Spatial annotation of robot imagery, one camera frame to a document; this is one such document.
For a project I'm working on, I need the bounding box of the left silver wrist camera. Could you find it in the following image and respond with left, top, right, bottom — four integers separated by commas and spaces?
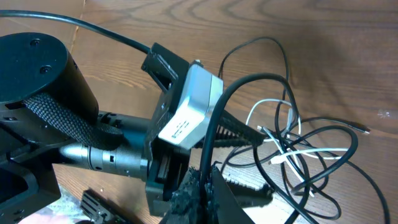
158, 64, 223, 150

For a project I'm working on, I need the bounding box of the white cable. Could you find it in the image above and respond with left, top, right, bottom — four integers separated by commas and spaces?
245, 98, 349, 198

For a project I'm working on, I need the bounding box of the clear tape piece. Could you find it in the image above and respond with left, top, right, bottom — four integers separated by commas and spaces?
377, 109, 394, 119

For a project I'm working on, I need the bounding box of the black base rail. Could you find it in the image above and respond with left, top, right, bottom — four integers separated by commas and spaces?
79, 189, 131, 224

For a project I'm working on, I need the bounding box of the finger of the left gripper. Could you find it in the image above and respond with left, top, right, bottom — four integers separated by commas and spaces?
225, 180, 274, 208
214, 110, 266, 147

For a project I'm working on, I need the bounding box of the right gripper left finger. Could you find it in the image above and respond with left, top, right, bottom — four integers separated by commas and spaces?
159, 167, 205, 224

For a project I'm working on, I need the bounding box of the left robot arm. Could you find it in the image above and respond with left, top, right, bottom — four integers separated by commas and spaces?
1, 32, 223, 223

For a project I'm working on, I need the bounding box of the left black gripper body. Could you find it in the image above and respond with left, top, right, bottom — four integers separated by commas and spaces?
142, 43, 190, 217

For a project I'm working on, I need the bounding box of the long black cable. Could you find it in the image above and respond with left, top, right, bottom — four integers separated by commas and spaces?
198, 73, 391, 224

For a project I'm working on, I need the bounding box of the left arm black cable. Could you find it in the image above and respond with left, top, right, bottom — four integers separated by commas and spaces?
0, 9, 152, 54

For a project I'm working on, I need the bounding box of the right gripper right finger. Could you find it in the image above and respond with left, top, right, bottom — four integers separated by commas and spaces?
210, 167, 254, 224

